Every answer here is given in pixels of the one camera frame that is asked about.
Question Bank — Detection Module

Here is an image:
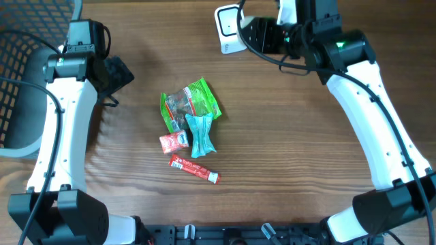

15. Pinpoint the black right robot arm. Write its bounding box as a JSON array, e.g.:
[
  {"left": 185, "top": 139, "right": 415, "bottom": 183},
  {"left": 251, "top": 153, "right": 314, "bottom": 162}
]
[{"left": 236, "top": 1, "right": 435, "bottom": 244}]

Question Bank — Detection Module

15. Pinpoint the black mesh basket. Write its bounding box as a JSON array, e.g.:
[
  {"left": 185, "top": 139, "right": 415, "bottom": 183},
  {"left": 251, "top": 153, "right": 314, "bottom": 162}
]
[{"left": 1, "top": 0, "right": 82, "bottom": 159}]

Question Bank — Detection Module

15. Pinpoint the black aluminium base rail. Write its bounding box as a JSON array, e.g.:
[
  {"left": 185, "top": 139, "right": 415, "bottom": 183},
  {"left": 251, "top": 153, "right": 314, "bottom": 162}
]
[{"left": 136, "top": 223, "right": 385, "bottom": 245}]

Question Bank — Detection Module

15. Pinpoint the green candy bag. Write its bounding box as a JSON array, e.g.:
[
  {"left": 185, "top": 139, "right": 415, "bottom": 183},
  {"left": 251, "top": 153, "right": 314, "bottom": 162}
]
[{"left": 160, "top": 78, "right": 222, "bottom": 133}]

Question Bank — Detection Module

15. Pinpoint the red long snack stick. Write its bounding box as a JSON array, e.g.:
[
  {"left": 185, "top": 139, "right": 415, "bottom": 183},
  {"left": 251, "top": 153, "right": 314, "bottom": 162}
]
[{"left": 169, "top": 154, "right": 221, "bottom": 184}]

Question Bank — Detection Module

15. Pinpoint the red small snack pack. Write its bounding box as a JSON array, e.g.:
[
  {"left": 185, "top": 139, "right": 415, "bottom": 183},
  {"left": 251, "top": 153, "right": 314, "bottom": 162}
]
[{"left": 159, "top": 130, "right": 189, "bottom": 154}]

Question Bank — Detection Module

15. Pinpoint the white barcode scanner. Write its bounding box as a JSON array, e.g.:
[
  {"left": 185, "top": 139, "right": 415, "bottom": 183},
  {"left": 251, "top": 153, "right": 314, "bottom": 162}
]
[{"left": 214, "top": 4, "right": 247, "bottom": 54}]

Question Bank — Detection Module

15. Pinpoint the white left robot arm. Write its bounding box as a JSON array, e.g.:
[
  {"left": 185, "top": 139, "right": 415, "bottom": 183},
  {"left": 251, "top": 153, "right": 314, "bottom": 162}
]
[{"left": 8, "top": 52, "right": 142, "bottom": 244}]

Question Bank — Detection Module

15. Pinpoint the teal packet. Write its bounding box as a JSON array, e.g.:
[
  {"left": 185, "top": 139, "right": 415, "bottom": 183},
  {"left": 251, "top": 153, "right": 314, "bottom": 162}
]
[{"left": 185, "top": 113, "right": 216, "bottom": 159}]

